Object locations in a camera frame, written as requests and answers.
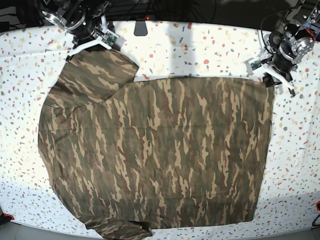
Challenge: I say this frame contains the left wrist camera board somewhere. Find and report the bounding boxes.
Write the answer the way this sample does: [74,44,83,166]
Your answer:
[245,58,262,75]

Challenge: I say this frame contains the camouflage T-shirt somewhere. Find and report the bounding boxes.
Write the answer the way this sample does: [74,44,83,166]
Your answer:
[38,50,274,240]

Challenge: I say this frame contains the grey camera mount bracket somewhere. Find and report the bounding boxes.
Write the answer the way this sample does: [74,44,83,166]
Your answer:
[133,20,148,37]

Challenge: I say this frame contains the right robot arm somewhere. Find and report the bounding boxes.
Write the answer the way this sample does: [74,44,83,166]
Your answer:
[42,0,125,60]

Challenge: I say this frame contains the red table clamp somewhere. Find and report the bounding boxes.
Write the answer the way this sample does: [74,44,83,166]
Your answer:
[315,201,320,212]
[0,213,14,224]

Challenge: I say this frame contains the red table clamp right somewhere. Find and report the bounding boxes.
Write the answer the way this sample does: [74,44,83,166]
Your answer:
[315,201,320,212]

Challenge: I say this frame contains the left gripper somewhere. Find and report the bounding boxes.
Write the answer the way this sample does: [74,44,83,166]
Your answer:
[262,47,298,98]

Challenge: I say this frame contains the red table clamp left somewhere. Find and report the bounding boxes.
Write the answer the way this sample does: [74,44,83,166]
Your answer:
[0,213,14,224]

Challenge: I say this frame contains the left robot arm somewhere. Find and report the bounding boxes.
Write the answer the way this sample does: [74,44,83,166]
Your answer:
[261,0,320,97]

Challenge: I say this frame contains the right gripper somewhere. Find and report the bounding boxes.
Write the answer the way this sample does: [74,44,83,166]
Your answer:
[63,9,117,62]

